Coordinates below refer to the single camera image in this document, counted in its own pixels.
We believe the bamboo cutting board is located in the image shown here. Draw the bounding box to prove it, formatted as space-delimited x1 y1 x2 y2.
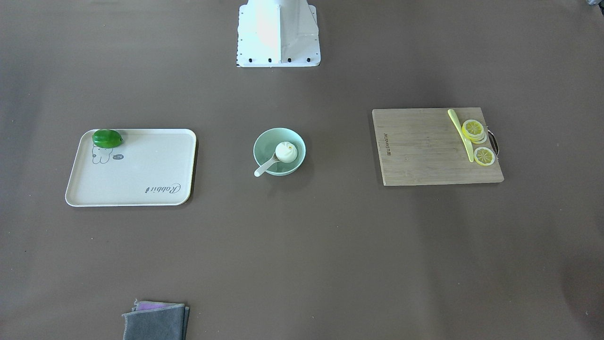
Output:
372 108 504 187

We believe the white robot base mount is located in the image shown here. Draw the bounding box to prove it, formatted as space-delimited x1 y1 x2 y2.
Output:
236 0 321 68

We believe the green toy pepper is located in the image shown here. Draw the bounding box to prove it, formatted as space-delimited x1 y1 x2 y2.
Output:
92 129 123 149

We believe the mint green bowl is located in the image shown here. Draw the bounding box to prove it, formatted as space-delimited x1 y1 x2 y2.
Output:
253 127 306 177

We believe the folded grey cloth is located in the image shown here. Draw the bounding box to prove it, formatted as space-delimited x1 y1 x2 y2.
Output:
122 300 190 340

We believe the white plastic spoon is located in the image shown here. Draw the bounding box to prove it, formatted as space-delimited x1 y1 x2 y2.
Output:
254 153 280 177

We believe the white steamed bun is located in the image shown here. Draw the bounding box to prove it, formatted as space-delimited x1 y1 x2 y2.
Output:
275 141 298 163

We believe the yellow plastic knife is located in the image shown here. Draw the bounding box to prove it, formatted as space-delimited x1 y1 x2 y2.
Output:
447 109 474 163

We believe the single lemon slice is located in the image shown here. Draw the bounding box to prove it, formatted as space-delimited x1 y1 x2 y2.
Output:
474 147 496 166

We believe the top lemon slice of stack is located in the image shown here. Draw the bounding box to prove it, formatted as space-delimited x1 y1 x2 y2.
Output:
461 119 486 141

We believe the cream rabbit print tray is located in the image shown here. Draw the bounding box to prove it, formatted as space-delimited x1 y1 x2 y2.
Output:
65 128 198 207

